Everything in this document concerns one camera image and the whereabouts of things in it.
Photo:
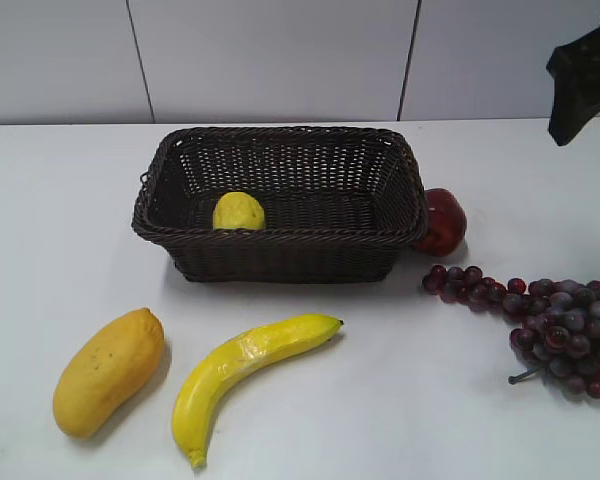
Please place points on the red apple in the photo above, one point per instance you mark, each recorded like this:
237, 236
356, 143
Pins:
447, 224

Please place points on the yellow lemon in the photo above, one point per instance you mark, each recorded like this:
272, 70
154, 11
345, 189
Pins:
238, 210

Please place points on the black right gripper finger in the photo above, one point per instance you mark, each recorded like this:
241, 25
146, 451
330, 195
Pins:
575, 69

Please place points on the yellow banana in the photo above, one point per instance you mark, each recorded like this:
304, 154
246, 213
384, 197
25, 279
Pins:
232, 362

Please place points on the yellow orange mango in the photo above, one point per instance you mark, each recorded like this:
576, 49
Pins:
108, 370

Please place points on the purple grape bunch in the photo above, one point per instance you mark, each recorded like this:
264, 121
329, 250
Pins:
555, 324

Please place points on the dark woven wicker basket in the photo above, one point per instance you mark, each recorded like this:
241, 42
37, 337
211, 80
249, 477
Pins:
341, 203

